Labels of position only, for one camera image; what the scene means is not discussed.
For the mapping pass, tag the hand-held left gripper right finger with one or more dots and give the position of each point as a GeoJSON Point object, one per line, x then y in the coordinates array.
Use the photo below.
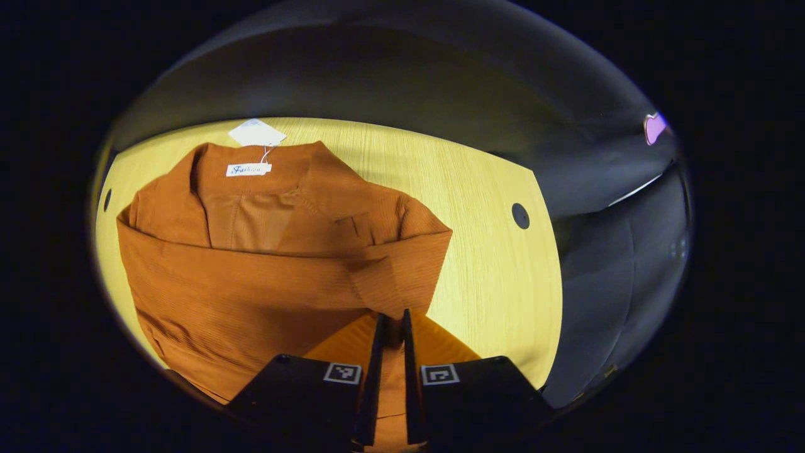
{"type": "Point", "coordinates": [412, 390]}

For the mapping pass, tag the black backdrop cloth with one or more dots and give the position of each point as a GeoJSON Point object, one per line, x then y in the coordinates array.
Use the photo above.
{"type": "Point", "coordinates": [440, 82]}

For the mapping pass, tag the white paper hang tag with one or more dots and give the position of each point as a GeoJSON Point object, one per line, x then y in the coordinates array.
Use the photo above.
{"type": "Point", "coordinates": [256, 133]}

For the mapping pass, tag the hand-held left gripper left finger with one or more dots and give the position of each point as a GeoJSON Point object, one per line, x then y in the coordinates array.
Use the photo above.
{"type": "Point", "coordinates": [372, 390]}

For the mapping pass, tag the orange jacket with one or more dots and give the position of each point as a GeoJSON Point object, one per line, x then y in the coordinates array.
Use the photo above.
{"type": "Point", "coordinates": [251, 283]}

